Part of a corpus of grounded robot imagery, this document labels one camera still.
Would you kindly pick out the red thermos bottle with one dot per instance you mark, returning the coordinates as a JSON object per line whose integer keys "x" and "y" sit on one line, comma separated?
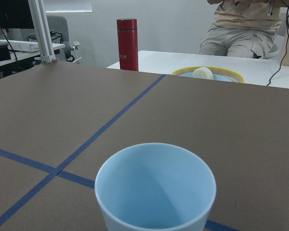
{"x": 128, "y": 44}

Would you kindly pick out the black monitor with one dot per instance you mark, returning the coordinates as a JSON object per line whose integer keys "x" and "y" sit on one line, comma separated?
{"x": 15, "y": 14}

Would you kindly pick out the grey office chair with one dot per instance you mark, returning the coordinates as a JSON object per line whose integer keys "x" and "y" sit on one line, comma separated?
{"x": 59, "y": 33}

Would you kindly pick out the yellow rimmed bowl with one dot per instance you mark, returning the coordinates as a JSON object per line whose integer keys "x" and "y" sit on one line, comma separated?
{"x": 219, "y": 74}

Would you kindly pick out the aluminium frame post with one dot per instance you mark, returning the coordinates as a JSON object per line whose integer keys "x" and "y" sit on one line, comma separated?
{"x": 41, "y": 27}

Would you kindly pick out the seated person in beige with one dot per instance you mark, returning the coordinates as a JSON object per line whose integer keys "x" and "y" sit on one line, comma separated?
{"x": 243, "y": 28}

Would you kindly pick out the light blue plastic cup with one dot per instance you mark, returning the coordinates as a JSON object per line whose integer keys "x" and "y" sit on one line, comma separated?
{"x": 155, "y": 187}

